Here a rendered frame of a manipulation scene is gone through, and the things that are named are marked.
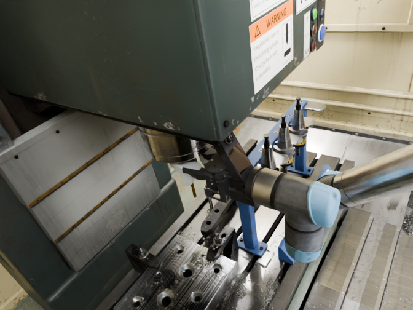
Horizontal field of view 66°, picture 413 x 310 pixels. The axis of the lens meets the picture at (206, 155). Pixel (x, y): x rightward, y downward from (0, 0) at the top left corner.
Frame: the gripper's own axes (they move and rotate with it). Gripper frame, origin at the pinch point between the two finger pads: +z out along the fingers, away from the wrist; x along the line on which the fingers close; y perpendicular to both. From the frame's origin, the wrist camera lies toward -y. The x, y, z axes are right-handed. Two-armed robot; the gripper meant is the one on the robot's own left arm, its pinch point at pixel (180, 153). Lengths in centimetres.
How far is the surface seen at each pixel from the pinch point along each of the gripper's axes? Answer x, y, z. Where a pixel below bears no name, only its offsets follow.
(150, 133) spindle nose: -8.0, -10.8, -1.4
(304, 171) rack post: 58, 47, -10
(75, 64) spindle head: -12.5, -25.8, 7.3
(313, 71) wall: 101, 22, 3
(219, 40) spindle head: -9.0, -30.0, -20.9
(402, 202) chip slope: 74, 63, -46
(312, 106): 58, 16, -11
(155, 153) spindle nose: -8.0, -5.8, -1.2
